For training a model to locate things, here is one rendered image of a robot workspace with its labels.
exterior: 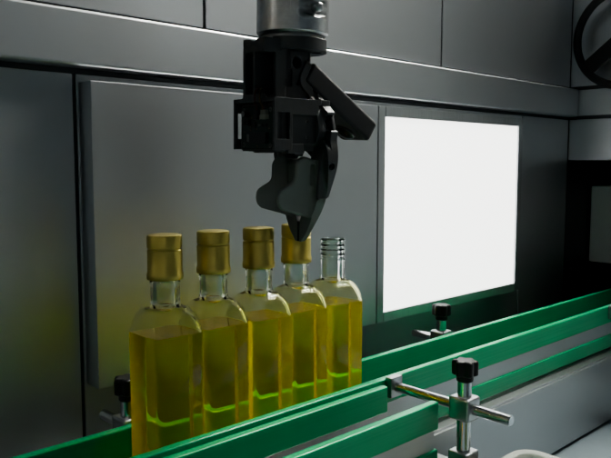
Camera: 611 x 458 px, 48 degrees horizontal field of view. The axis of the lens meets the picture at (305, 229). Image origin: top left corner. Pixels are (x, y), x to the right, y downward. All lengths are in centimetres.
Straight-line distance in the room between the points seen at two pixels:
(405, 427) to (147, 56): 50
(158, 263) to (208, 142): 23
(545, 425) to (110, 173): 80
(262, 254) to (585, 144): 104
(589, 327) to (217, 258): 82
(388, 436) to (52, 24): 55
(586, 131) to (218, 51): 98
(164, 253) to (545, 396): 73
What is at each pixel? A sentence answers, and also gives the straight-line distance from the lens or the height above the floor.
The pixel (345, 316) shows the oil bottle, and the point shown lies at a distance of 83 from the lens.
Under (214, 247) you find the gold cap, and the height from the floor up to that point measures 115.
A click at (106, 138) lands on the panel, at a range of 79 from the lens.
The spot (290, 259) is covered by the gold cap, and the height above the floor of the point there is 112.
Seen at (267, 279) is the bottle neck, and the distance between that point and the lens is 75.
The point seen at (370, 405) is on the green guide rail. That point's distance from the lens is 84.
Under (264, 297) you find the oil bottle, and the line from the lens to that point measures 74.
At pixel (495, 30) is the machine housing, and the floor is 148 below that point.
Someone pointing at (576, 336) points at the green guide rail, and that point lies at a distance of 133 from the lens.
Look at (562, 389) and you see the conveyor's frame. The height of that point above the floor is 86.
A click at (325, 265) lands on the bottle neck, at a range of 83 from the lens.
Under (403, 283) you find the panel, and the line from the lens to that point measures 115.
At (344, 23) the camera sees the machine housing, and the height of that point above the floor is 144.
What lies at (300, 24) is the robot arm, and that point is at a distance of 72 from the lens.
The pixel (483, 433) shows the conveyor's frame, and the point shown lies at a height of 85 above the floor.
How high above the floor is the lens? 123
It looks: 5 degrees down
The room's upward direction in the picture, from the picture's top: straight up
